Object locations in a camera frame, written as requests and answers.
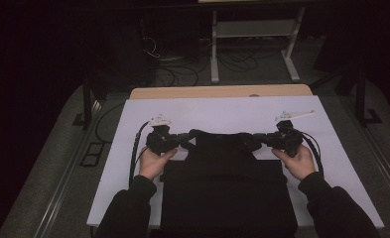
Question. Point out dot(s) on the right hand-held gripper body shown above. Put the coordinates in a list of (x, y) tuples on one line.
[(285, 139)]

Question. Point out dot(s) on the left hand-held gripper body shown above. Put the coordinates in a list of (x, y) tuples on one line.
[(161, 140)]

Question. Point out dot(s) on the black tank top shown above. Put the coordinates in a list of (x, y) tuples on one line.
[(225, 191)]

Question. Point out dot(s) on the person's left hand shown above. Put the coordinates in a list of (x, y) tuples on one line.
[(153, 165)]

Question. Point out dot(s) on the person's right hand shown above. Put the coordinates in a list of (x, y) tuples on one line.
[(300, 165)]

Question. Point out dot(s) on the white board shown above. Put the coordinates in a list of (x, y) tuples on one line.
[(215, 112)]

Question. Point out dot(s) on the black metal stand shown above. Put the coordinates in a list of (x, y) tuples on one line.
[(360, 99), (87, 105)]

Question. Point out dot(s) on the white metal desk frame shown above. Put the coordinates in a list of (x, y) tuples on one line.
[(214, 49)]

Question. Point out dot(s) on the metal floor rail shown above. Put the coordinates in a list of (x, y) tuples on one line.
[(62, 195), (386, 172)]

